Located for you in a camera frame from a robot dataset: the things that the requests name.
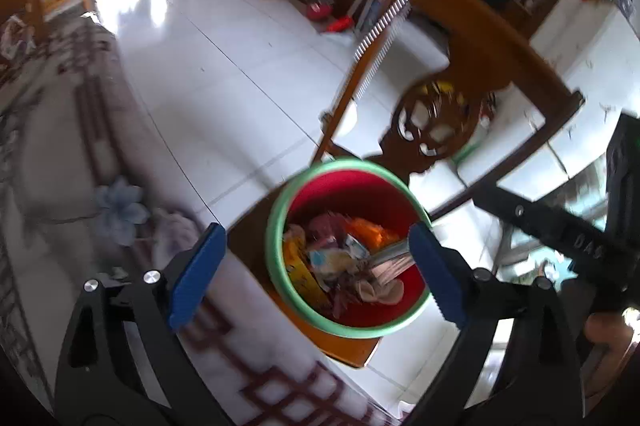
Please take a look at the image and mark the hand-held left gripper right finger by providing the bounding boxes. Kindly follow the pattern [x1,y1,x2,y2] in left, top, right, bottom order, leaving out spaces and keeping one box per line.
[406,223,586,426]

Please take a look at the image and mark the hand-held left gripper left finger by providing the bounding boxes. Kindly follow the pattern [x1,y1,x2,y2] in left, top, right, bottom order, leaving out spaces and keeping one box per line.
[54,222,236,426]

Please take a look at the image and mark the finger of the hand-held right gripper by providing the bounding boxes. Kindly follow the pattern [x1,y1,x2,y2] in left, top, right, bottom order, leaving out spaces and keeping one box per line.
[474,183,608,259]

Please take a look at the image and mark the silver foil wrapper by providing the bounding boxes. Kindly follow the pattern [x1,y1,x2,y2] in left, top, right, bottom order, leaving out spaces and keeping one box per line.
[367,239,416,287]

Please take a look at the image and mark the foil snack wrapper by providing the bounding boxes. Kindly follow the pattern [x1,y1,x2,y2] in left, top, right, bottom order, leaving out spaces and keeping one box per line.
[357,279,405,307]

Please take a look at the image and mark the orange plastic bag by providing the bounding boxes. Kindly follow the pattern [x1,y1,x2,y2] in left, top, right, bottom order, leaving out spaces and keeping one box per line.
[350,217,401,249]

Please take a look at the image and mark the red bin with green rim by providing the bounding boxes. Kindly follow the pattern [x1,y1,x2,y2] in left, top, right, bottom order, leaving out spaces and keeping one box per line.
[266,159,433,339]

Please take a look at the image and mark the yellow cardboard box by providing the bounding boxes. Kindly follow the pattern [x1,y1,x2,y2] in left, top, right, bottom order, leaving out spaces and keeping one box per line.
[282,236,331,312]

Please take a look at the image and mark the white blue wrapper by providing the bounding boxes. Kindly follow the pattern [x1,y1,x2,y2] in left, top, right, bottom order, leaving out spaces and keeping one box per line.
[305,236,371,279]

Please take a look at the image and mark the purple silver wrapper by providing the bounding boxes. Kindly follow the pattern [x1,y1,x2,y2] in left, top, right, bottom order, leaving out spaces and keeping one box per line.
[305,212,351,242]

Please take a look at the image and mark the person's right hand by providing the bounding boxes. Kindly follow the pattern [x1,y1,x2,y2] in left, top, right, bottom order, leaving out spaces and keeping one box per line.
[584,310,640,357]

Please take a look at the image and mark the carved wooden chair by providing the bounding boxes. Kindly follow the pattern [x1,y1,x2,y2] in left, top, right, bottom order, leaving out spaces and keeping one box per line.
[227,0,586,369]

